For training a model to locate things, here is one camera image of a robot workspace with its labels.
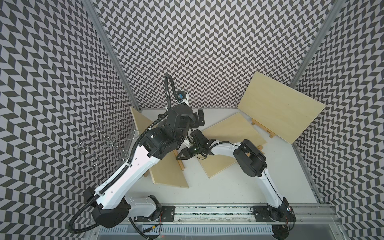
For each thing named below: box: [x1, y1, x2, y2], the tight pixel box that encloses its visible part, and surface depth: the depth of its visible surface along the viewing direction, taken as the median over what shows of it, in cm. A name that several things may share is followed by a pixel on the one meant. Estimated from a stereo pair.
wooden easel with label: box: [251, 118, 276, 139], surface depth 107 cm
